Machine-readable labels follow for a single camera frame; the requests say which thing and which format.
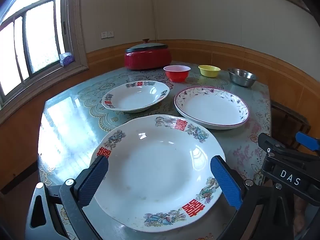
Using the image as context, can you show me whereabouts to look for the red electric pot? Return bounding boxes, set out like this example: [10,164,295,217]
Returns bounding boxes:
[124,47,172,70]

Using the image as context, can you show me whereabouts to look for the yellow plastic bowl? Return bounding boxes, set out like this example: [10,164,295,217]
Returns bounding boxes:
[198,65,221,77]

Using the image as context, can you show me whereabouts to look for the red plastic bowl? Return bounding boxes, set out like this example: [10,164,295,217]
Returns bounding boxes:
[163,65,192,82]

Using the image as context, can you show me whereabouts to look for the window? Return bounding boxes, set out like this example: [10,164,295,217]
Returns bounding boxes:
[0,0,89,110]

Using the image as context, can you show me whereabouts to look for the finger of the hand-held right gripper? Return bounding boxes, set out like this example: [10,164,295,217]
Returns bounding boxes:
[295,131,320,153]
[258,132,300,160]

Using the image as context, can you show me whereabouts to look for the dark wooden chair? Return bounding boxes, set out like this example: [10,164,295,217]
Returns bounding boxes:
[270,100,312,150]

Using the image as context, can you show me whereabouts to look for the purple tissue pack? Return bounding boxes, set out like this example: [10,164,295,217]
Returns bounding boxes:
[59,52,75,67]

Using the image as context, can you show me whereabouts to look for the grey pot lid red knob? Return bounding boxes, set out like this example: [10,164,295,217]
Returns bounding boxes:
[126,39,167,53]

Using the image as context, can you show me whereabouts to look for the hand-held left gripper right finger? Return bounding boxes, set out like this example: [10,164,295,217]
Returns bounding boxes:
[211,155,298,240]

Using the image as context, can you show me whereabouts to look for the small white plate red characters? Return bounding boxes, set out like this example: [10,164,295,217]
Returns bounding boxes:
[102,80,170,113]

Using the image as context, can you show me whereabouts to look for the white plate pink floral rim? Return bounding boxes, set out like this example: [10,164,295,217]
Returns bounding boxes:
[174,86,250,130]

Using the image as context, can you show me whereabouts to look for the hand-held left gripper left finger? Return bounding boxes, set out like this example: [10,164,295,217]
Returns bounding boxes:
[25,155,110,240]

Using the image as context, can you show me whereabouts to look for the large white plate red characters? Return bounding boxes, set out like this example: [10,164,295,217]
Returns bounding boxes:
[89,114,227,233]

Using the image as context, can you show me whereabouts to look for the stainless steel bowl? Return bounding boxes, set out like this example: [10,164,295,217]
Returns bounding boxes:
[227,68,258,88]

